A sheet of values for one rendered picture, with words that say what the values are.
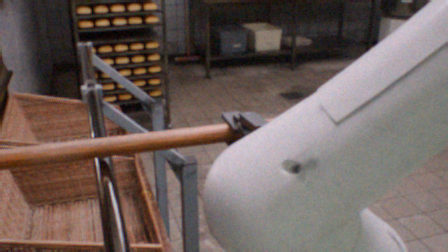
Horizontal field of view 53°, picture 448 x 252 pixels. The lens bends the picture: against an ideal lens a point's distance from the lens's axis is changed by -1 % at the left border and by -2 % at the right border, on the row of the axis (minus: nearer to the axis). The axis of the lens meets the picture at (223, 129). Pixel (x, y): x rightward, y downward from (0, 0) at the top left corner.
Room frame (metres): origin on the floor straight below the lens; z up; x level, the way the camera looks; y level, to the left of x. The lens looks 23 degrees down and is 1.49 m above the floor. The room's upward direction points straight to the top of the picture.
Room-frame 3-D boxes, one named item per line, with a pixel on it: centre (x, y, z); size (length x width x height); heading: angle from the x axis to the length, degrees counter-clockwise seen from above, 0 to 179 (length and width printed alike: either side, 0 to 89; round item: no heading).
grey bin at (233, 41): (5.46, -0.05, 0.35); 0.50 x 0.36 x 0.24; 18
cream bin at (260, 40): (5.59, -0.45, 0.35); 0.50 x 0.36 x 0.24; 19
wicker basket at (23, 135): (1.74, 0.64, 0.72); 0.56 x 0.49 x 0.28; 19
